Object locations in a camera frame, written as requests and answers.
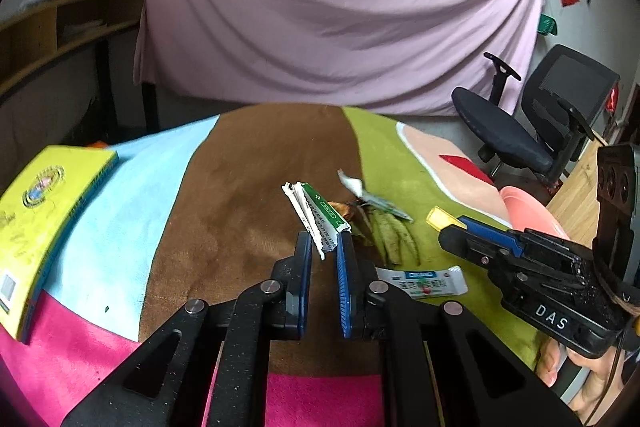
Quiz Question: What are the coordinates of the pink hanging sheet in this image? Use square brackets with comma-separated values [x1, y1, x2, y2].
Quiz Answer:
[132, 0, 546, 116]

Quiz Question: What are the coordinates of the white sachet red green print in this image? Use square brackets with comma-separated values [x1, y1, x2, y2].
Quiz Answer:
[375, 264, 469, 299]

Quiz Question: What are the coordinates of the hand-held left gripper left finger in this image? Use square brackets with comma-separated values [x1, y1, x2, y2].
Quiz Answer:
[60, 231, 314, 427]

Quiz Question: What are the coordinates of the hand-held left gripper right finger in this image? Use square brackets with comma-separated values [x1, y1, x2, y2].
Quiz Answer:
[336, 232, 583, 427]

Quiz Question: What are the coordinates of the yellow book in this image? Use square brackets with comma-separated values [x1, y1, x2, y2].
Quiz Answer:
[0, 145, 120, 344]

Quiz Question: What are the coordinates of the colourful patchwork blanket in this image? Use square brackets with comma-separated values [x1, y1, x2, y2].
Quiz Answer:
[0, 103, 551, 427]

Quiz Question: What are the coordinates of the person's right hand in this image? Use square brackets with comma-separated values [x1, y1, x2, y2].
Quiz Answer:
[537, 337, 640, 420]

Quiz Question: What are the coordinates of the wooden shelf desk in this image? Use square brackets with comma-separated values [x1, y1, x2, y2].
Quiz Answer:
[0, 0, 161, 142]

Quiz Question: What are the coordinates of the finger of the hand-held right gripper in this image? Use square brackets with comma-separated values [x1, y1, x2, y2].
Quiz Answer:
[438, 226, 577, 279]
[457, 216, 597, 269]

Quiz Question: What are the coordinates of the white green wrapper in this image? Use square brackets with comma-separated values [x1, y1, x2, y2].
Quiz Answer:
[337, 169, 415, 223]

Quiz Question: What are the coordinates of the banana peel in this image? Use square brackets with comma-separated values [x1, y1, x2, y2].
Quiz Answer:
[335, 202, 421, 265]

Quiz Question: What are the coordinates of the green white torn carton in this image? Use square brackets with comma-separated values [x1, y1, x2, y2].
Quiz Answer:
[282, 181, 351, 262]

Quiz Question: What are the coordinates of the pink plate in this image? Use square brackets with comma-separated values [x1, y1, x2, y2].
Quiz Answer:
[499, 186, 571, 240]

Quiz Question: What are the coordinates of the black office chair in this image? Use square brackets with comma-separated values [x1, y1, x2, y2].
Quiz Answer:
[451, 44, 621, 188]

